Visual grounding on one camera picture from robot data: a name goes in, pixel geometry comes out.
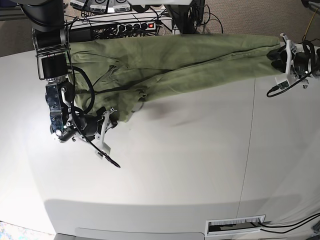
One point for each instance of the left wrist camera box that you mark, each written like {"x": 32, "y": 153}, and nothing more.
{"x": 282, "y": 81}

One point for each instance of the black foot pedal left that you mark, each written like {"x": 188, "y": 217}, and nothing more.
{"x": 78, "y": 4}

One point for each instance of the black foot pedal middle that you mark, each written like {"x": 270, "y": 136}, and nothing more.
{"x": 98, "y": 8}

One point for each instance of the green T-shirt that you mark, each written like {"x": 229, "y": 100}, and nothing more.
{"x": 118, "y": 73}

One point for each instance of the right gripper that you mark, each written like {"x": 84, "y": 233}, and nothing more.
{"x": 95, "y": 127}

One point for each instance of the table cable grommet slot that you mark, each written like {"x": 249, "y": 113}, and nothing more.
{"x": 233, "y": 226}

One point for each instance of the white desk frame with cables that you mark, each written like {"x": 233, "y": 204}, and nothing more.
{"x": 169, "y": 19}

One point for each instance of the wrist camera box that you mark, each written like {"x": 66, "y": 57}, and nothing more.
{"x": 103, "y": 150}
{"x": 282, "y": 81}

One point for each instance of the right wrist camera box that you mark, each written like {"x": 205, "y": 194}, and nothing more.
{"x": 103, "y": 150}

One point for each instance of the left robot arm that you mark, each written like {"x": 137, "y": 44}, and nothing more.
{"x": 317, "y": 70}

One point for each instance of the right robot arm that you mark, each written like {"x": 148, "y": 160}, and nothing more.
{"x": 50, "y": 35}

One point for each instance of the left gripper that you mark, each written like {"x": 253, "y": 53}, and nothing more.
{"x": 297, "y": 62}

